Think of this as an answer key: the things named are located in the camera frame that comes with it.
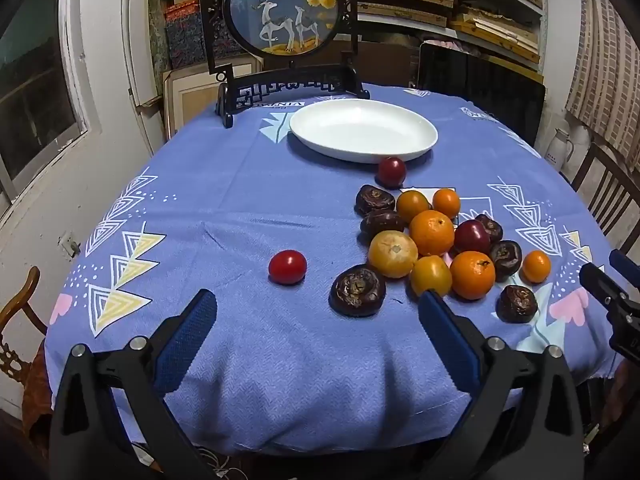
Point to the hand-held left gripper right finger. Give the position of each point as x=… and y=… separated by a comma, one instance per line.
x=447, y=335

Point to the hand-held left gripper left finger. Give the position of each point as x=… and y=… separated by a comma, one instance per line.
x=192, y=335

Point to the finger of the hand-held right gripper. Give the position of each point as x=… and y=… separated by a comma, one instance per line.
x=602, y=285
x=624, y=262

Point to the large mandarin orange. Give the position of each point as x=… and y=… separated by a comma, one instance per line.
x=432, y=232
x=472, y=275

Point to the yellowish mandarin orange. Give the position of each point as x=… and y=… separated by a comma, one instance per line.
x=393, y=254

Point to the dark red plum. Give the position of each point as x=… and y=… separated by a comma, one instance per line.
x=471, y=236
x=391, y=171

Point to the red cherry tomato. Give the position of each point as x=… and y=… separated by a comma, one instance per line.
x=287, y=267

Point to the small mandarin orange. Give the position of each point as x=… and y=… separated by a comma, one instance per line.
x=446, y=202
x=536, y=266
x=431, y=275

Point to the small yellow tomato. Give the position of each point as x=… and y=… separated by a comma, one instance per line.
x=412, y=206

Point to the white oval plate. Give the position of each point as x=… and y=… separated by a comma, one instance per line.
x=363, y=130

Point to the slatted wooden chair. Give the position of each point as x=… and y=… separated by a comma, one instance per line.
x=600, y=185

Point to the white thermos jug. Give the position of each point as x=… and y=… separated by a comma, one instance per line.
x=556, y=147

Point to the blue printed tablecloth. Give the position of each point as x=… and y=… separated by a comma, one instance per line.
x=250, y=200

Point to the carved wooden chair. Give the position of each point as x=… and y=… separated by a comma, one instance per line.
x=22, y=305

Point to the checkered curtain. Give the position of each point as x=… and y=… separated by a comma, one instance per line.
x=605, y=70

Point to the black glossy panel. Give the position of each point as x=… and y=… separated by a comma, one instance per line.
x=480, y=85

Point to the brown cardboard panel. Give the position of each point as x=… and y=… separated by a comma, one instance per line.
x=385, y=60

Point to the sliding glass window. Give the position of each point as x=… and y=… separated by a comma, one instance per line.
x=30, y=75

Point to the red patterned box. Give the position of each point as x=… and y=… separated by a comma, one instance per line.
x=182, y=11

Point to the round deer table screen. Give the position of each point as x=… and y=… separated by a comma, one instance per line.
x=280, y=15

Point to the wall outlet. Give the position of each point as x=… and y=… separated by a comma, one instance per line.
x=68, y=245

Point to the light wooden picture frame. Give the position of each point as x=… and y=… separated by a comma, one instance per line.
x=200, y=97

